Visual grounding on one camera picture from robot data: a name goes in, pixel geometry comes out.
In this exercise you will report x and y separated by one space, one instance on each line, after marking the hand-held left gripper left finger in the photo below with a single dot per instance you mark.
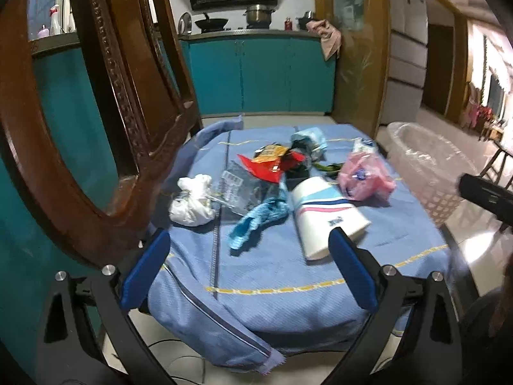
146 272

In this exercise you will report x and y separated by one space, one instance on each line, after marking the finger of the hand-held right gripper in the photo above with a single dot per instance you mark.
487 198

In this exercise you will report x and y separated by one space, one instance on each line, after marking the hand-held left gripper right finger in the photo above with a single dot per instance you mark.
352 272

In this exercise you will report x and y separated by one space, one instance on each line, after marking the light blue knitted cloth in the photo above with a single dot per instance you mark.
256 218

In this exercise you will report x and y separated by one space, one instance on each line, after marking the blue face mask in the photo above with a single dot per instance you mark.
308 138

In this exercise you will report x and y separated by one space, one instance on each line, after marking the wooden stool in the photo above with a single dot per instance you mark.
492 162

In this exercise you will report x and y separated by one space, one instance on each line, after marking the white striped tissue pack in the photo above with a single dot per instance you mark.
324 224

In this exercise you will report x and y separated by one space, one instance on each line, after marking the white crumpled plastic bag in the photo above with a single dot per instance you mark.
192 204

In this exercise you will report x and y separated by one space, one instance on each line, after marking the pink chair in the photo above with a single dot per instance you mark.
475 112

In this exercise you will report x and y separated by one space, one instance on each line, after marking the blue tablecloth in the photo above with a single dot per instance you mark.
260 268

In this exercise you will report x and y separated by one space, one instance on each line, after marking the pink plastic bag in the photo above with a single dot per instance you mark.
360 176

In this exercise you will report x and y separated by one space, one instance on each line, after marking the dark green wrapper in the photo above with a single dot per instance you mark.
326 167

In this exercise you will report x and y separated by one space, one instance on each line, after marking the clear plastic blister pack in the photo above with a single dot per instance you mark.
236 184

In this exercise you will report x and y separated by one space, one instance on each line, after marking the red snack wrapper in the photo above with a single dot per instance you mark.
260 170

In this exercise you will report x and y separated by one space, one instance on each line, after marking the dark wooden door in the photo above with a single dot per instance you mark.
441 68

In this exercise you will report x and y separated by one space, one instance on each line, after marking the orange snack wrapper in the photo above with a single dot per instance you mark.
270 153

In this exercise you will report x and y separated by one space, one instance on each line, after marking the teal side cabinet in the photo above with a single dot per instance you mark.
72 128

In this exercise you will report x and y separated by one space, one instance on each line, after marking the white refrigerator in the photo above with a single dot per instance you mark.
407 48

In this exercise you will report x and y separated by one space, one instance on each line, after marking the wooden framed glass door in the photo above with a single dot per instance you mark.
360 68

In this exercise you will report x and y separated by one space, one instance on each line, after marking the carved wooden chair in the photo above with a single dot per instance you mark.
182 68

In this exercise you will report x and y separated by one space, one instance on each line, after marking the wooden chair back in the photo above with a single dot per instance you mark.
108 68

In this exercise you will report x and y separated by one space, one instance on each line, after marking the teal kitchen base cabinet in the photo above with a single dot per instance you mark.
260 76

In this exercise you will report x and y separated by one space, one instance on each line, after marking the pink towel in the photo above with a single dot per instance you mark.
326 36

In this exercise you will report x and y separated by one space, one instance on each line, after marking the round metal lid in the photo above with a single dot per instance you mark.
184 24

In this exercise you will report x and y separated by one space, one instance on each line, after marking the small dark pot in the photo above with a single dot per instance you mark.
306 20

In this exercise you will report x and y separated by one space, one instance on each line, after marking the small red bottle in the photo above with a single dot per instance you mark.
287 24

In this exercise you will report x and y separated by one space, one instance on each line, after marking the black wok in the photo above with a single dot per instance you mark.
212 23

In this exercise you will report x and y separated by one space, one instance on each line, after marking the pink bottle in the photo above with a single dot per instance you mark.
43 33

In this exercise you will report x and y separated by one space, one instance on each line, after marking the white spray bottle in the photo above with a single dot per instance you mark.
55 22

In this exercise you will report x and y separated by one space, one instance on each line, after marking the steel cooking pot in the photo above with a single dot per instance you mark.
259 16

